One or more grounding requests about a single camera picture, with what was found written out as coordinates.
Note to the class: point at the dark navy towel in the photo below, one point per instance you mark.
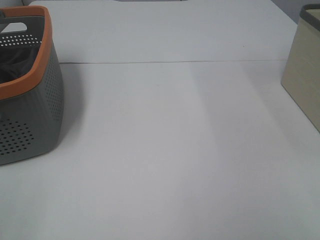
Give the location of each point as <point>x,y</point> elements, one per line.
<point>16,61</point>

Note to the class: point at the grey basket with orange rim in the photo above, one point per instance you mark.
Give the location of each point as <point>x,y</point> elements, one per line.
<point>31,106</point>

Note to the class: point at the beige fabric storage box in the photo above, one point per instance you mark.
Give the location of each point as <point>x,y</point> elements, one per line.
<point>301,76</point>

